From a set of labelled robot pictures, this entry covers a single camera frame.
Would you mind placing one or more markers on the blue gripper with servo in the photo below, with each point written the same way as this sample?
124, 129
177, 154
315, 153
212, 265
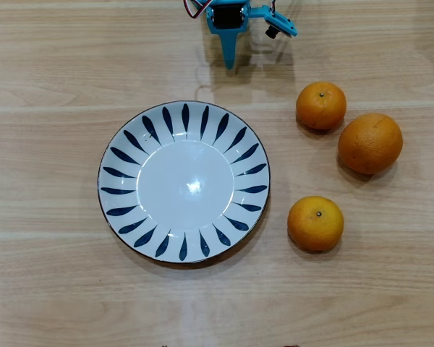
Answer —
224, 16

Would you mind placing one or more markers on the small orange with stem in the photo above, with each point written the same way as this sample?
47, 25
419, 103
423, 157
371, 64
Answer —
321, 106
315, 226

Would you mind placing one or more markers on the large pebbly orange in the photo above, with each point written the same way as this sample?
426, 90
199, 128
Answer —
370, 143

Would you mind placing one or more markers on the white plate with blue petals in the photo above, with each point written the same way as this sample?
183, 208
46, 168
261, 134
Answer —
184, 188

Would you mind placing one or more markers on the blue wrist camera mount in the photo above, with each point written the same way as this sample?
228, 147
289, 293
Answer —
280, 22

